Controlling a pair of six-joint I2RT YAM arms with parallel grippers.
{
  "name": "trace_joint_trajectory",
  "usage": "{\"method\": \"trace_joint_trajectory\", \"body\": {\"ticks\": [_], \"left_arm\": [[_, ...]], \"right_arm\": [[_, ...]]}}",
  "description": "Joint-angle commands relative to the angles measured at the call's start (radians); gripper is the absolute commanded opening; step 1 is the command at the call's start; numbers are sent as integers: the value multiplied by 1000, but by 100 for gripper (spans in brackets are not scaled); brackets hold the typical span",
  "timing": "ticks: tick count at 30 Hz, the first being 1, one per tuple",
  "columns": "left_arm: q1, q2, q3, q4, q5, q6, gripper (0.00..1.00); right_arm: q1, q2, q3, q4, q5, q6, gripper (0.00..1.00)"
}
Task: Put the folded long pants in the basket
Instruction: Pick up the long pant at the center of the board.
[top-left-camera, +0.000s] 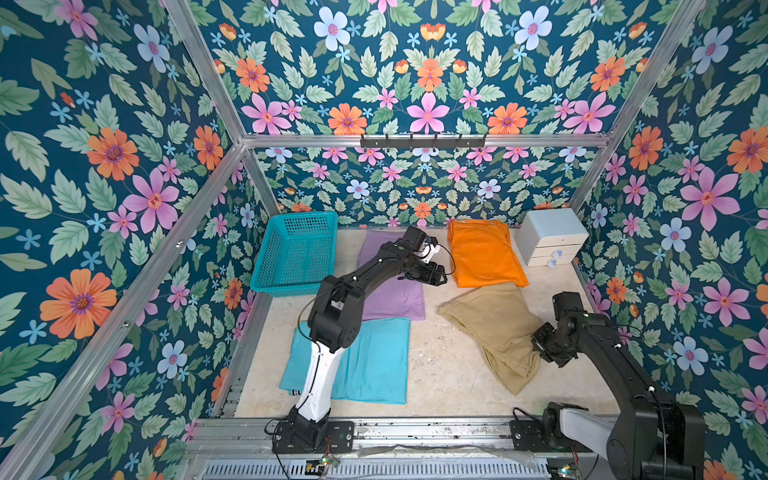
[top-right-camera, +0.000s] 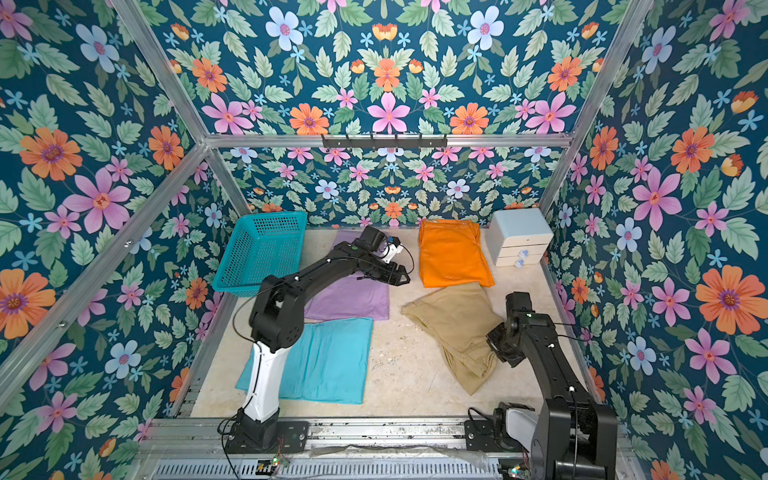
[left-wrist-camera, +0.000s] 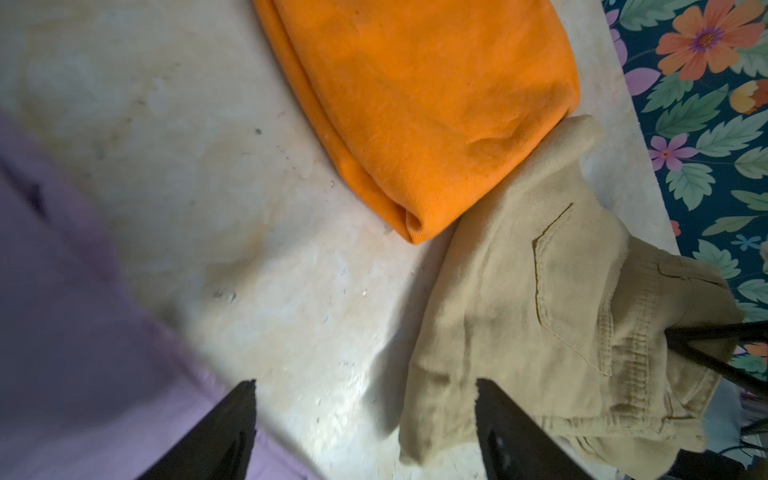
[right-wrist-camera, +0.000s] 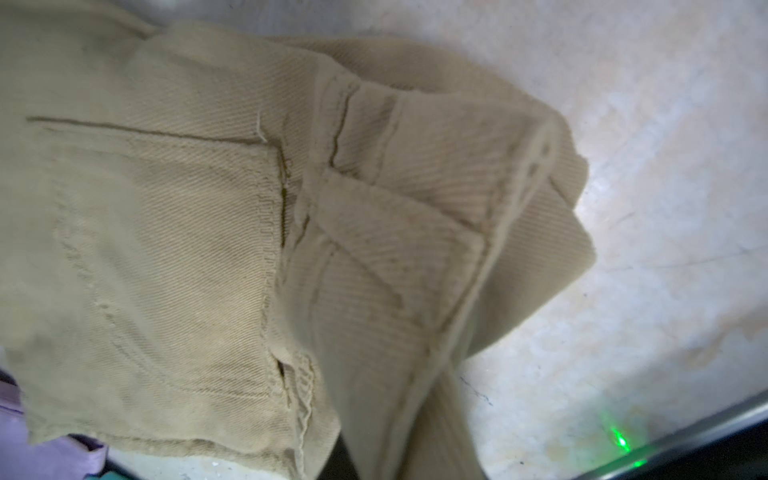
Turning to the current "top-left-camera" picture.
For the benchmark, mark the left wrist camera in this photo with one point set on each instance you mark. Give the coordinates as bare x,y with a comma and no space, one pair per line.
429,249

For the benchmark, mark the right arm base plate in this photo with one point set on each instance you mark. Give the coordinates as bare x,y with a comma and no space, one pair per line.
530,435

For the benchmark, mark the khaki long pants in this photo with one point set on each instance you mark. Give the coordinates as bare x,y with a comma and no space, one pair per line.
498,319

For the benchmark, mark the purple folded cloth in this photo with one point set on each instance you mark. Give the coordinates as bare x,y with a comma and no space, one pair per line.
394,298

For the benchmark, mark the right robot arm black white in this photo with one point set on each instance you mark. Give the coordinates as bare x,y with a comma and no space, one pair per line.
653,436

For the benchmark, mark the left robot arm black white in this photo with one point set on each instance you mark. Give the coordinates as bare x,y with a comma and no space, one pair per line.
335,320

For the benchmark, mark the small white drawer cabinet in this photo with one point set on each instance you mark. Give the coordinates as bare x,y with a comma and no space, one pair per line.
550,237

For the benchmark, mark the orange pants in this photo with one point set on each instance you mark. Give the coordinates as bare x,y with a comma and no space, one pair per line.
483,254

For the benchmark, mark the teal folded cloth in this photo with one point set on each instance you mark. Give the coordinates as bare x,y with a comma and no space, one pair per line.
374,369

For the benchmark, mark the teal plastic basket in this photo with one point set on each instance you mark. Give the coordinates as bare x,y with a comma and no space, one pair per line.
297,253

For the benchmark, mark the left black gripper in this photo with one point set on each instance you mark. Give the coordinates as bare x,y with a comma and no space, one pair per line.
433,280

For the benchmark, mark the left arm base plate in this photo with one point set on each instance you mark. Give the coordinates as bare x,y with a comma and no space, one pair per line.
334,437

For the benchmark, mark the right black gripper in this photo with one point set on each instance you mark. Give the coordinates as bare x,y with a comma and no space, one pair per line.
545,343

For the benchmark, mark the black hook rail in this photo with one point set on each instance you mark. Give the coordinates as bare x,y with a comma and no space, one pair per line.
412,141

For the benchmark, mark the aluminium front rail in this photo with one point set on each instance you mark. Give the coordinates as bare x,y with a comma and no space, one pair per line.
383,448

